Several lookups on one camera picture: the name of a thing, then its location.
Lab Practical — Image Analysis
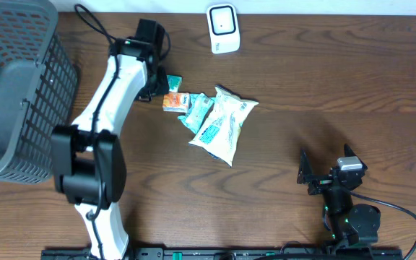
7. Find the orange Kleenex tissue pack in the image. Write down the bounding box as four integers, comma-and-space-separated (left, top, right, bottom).
162, 92, 190, 113

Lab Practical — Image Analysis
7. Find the mint green wipes pack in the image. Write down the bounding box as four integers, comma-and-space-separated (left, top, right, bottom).
178, 93, 215, 134

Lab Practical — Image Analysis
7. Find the cream snack bag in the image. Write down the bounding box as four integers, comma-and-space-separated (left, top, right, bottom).
189, 85, 259, 167

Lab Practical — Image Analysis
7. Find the teal Kleenex tissue pack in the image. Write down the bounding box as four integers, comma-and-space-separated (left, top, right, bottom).
167, 75, 183, 92

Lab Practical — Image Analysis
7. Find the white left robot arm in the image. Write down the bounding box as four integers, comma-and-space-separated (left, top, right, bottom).
51, 19, 169, 259

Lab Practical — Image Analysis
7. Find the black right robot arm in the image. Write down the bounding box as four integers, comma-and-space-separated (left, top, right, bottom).
297, 144, 381, 254

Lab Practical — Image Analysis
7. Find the white barcode scanner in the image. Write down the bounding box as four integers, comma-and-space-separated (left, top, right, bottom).
206, 3, 241, 54

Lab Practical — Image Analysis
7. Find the dark grey plastic basket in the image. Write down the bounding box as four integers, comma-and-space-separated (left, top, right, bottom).
0, 1, 79, 184

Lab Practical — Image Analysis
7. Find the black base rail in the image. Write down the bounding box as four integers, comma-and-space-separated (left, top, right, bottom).
41, 247, 404, 260

